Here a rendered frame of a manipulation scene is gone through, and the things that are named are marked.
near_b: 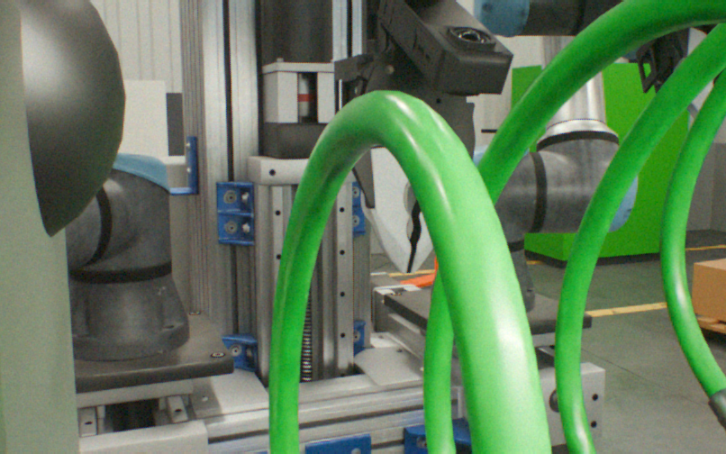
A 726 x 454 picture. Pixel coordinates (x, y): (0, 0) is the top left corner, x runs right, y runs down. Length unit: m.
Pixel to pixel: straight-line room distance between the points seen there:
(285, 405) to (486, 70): 0.21
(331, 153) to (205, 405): 0.77
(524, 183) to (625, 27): 0.79
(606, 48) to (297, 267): 0.14
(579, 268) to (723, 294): 4.24
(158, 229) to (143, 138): 4.49
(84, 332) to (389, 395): 0.39
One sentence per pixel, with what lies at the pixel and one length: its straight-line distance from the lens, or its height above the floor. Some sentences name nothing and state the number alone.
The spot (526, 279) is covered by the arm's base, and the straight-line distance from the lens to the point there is 1.07.
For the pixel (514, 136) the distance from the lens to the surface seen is 0.28.
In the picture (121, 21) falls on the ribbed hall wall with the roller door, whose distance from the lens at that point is 6.45.
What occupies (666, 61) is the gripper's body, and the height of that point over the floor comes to 1.35.
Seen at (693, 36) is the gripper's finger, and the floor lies 1.37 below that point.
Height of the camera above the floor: 1.31
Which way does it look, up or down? 9 degrees down
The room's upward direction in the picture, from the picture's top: straight up
